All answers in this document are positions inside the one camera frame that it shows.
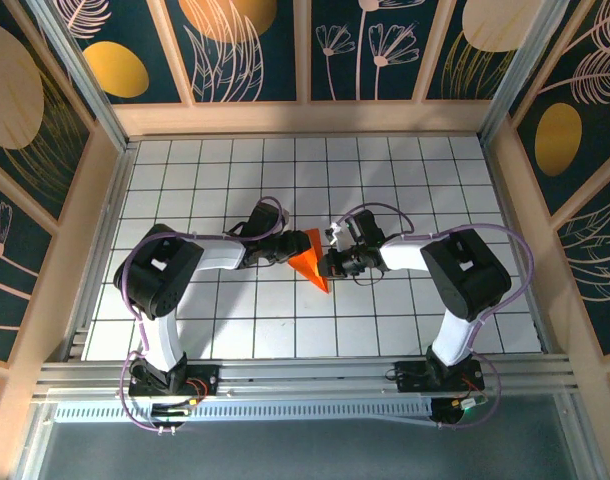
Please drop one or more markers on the orange paper sheet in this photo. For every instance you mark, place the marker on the orange paper sheet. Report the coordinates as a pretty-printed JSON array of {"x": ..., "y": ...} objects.
[{"x": 307, "y": 262}]

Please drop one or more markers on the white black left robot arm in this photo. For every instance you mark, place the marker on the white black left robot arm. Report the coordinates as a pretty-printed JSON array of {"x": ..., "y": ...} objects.
[{"x": 220, "y": 252}]

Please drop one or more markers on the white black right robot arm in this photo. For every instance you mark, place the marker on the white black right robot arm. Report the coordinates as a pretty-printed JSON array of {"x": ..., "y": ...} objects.
[{"x": 402, "y": 252}]

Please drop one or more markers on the white grid mat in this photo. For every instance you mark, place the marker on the white grid mat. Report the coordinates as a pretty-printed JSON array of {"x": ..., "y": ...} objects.
[{"x": 385, "y": 165}]

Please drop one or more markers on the yellow power connector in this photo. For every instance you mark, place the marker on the yellow power connector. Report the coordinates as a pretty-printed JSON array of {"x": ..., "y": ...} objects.
[
  {"x": 191, "y": 401},
  {"x": 457, "y": 403}
]

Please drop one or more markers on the long aluminium mounting rail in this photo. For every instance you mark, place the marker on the long aluminium mounting rail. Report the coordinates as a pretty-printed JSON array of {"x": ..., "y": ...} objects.
[{"x": 310, "y": 375}]

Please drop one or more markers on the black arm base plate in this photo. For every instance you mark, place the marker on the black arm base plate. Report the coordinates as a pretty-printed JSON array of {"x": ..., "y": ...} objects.
[
  {"x": 210, "y": 372},
  {"x": 410, "y": 380}
]

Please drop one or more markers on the aluminium side rail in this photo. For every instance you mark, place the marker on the aluminium side rail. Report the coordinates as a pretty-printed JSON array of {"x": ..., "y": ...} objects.
[
  {"x": 116, "y": 190},
  {"x": 507, "y": 200}
]

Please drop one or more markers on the aluminium corner post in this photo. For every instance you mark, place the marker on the aluminium corner post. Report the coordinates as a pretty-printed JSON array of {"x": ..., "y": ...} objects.
[
  {"x": 87, "y": 82},
  {"x": 526, "y": 70}
]

